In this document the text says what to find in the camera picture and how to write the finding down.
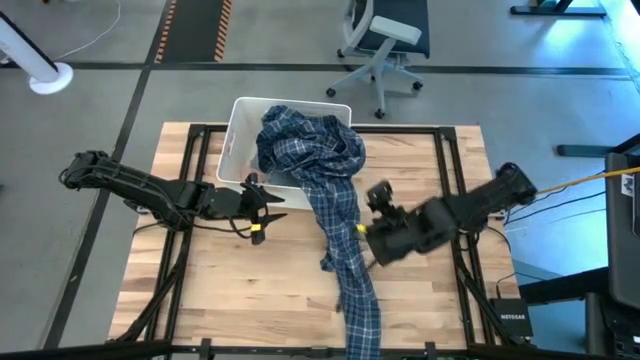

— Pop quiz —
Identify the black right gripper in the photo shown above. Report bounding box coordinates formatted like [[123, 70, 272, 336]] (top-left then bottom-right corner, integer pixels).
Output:
[[366, 209, 437, 267]]

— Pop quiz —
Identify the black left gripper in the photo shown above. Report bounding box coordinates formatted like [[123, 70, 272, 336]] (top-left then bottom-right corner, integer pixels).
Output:
[[208, 171, 289, 229]]

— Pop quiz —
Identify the blue plaid shirt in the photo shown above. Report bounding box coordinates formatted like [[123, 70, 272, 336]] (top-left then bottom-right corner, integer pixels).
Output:
[[255, 104, 383, 360]]

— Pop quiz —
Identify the white perforated laundry basket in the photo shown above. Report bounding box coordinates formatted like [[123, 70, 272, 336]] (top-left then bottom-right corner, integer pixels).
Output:
[[215, 96, 353, 212]]

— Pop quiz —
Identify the black Netgear router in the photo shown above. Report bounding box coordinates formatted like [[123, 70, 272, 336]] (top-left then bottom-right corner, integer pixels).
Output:
[[488, 297, 536, 340]]

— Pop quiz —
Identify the black hazard striped floor mat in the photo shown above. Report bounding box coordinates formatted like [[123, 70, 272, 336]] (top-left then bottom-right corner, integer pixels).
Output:
[[153, 0, 234, 64]]

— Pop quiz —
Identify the white framed office chair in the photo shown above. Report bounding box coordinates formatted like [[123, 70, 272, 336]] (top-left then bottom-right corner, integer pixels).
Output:
[[325, 0, 432, 121]]

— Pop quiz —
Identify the black computer case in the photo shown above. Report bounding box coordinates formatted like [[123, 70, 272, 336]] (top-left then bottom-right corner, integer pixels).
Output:
[[584, 292, 640, 360]]

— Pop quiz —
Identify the white pole with round base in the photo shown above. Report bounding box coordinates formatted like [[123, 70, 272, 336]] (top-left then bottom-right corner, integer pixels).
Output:
[[0, 9, 75, 96]]

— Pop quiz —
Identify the black desk foot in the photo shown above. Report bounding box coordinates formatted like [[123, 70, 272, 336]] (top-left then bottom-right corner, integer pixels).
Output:
[[509, 0, 608, 18]]

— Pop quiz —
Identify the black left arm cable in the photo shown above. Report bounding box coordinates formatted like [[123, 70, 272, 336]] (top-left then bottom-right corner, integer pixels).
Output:
[[130, 219, 254, 240]]

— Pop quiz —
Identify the black aluminium rig frame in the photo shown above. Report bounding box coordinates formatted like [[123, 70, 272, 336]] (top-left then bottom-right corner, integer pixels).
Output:
[[0, 122, 640, 360]]

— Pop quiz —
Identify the black floor cable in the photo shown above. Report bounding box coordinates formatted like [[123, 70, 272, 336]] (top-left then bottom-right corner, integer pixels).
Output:
[[502, 189, 608, 227]]

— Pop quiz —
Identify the black desk frame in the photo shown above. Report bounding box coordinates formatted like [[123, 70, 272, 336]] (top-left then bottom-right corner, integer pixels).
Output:
[[519, 130, 640, 308]]

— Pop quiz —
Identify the yellow cable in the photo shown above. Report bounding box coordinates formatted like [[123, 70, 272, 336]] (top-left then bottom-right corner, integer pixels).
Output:
[[535, 166, 640, 196]]

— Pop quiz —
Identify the white floor cable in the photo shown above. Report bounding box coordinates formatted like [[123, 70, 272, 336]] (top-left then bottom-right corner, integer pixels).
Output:
[[52, 0, 123, 62]]

